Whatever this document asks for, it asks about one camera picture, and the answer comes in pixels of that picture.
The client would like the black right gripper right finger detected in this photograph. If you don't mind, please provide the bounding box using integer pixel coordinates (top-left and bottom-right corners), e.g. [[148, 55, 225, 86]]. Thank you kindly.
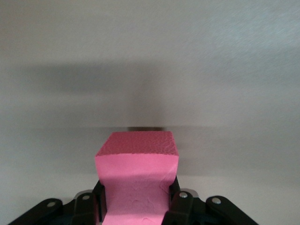
[[164, 177, 258, 225]]

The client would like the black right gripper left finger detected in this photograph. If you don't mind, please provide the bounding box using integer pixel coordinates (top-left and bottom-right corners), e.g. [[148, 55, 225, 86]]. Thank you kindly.
[[8, 180, 107, 225]]

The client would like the pink foam cube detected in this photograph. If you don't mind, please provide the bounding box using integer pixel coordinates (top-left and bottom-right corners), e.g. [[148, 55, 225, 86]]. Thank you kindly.
[[95, 131, 180, 225]]

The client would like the brown table mat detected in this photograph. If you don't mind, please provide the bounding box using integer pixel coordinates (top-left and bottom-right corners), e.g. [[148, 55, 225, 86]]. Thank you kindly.
[[0, 0, 300, 225]]

